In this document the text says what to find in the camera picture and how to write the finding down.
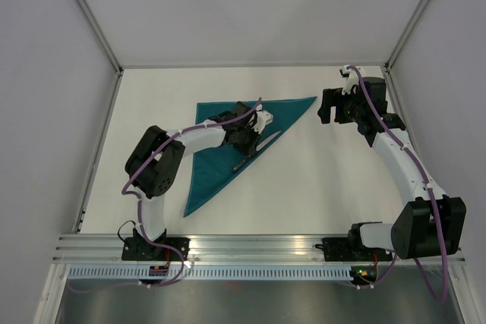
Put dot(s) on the white slotted cable duct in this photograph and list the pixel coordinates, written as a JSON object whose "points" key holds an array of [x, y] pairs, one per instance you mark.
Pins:
{"points": [[213, 272]]}

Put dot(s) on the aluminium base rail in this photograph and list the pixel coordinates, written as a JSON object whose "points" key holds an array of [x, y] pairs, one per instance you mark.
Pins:
{"points": [[269, 249]]}

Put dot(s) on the teal satin napkin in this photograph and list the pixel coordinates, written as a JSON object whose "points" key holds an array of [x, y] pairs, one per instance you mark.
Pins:
{"points": [[212, 168]]}

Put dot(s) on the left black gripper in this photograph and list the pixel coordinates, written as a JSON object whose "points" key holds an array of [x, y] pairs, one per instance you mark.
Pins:
{"points": [[250, 149]]}

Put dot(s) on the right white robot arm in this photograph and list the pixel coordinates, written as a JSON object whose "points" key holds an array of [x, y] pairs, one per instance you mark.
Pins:
{"points": [[431, 222]]}

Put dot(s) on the left aluminium frame post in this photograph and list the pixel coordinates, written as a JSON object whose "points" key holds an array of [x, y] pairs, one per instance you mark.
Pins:
{"points": [[99, 35]]}

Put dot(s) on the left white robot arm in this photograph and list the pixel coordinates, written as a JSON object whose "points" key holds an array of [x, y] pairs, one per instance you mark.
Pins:
{"points": [[154, 163]]}

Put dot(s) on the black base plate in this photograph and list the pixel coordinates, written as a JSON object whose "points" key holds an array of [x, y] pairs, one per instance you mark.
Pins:
{"points": [[137, 249], [339, 249]]}

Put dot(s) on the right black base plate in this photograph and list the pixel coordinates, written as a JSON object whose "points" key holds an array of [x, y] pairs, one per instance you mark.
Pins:
{"points": [[339, 249]]}

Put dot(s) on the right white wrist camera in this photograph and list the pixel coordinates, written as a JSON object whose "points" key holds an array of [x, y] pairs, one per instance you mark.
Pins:
{"points": [[351, 75]]}

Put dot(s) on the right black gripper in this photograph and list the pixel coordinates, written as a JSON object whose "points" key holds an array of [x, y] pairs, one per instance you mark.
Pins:
{"points": [[334, 97]]}

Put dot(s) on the aluminium frame corner post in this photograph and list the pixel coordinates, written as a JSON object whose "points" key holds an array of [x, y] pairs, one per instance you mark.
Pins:
{"points": [[407, 32]]}

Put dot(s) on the steel knife with dark handle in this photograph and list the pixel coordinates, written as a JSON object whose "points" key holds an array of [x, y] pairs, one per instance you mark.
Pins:
{"points": [[266, 142]]}

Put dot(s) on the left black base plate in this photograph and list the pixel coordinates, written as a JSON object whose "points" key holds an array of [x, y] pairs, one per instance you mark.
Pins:
{"points": [[137, 249]]}

